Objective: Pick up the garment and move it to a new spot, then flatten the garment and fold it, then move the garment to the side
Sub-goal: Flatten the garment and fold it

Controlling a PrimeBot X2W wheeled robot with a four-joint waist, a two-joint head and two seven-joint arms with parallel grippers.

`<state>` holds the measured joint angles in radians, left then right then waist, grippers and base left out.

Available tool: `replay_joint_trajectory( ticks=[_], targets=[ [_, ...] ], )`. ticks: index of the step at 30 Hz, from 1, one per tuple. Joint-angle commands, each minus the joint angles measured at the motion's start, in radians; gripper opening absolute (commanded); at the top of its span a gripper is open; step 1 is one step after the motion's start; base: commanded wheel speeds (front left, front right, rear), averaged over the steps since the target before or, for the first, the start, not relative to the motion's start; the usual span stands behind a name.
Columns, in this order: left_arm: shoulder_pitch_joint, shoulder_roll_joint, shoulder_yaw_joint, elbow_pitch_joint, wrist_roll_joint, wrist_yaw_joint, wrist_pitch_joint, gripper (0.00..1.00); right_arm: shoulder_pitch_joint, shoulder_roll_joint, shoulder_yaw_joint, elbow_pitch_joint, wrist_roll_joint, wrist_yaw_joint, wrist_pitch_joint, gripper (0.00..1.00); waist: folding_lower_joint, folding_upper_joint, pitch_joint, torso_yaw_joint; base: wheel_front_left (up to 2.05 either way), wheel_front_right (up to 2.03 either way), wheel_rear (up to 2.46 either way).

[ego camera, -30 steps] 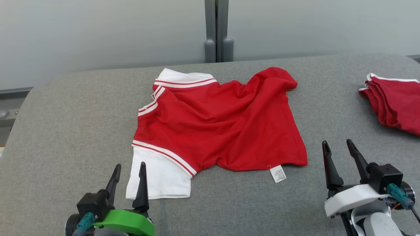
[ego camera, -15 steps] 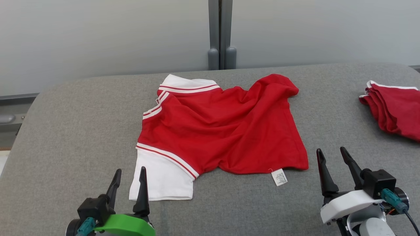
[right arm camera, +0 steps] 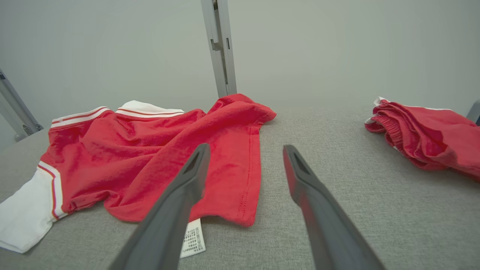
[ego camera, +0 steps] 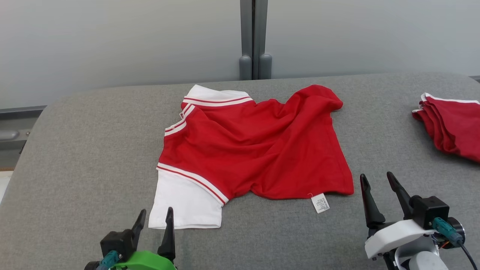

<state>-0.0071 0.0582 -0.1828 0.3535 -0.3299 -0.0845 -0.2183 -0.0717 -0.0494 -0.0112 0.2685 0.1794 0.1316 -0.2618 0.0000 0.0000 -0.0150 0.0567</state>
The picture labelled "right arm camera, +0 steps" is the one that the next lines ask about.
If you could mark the red shorts with white stripe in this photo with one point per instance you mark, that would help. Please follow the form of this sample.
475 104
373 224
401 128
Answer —
431 138

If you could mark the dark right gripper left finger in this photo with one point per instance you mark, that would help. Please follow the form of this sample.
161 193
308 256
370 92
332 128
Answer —
168 210

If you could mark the grey aluminium post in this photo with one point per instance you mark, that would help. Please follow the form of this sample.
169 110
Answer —
221 45
474 112
17 108

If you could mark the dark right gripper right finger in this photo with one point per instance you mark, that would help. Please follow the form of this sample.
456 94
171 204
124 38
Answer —
326 225

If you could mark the red basketball jersey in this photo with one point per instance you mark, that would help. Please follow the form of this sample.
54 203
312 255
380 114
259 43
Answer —
131 157

